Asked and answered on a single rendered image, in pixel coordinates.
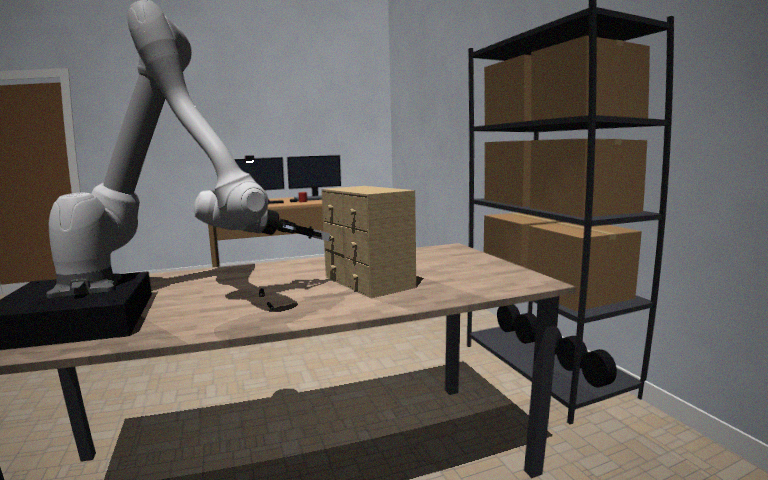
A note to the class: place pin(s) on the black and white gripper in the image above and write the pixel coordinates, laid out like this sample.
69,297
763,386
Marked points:
274,224

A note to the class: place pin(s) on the small wooden chest of drawers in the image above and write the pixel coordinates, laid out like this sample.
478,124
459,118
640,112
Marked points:
391,238

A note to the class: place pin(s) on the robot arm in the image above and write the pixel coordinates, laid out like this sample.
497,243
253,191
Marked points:
81,232

